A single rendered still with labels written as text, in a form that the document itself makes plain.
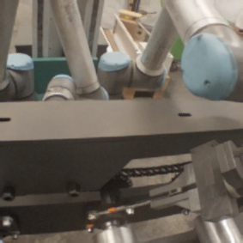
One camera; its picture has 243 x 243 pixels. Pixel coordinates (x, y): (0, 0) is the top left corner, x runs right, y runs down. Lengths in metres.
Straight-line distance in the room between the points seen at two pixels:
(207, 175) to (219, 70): 0.18
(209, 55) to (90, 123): 0.21
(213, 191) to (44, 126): 0.28
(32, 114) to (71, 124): 0.07
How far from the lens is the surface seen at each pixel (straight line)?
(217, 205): 0.38
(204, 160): 0.40
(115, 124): 0.38
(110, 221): 0.59
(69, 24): 0.76
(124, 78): 1.15
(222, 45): 0.31
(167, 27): 0.95
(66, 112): 0.39
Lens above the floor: 1.42
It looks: 41 degrees down
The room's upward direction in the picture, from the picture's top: 15 degrees clockwise
